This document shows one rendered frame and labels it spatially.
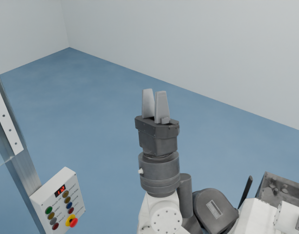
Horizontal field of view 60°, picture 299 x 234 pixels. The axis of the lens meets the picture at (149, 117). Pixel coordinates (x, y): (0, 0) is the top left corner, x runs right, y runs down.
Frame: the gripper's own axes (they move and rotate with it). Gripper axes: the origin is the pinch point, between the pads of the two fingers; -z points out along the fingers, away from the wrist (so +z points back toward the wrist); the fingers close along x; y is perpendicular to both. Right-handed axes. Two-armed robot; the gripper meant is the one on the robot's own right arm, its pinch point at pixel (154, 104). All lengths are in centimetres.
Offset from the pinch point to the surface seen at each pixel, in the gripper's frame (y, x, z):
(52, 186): 18, -48, 34
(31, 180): 24, -47, 29
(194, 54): -186, -216, -3
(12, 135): 26.8, -38.4, 10.0
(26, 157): 24, -44, 19
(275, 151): -199, -109, 98
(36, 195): 24, -47, 35
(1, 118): 28.3, -35.4, 3.8
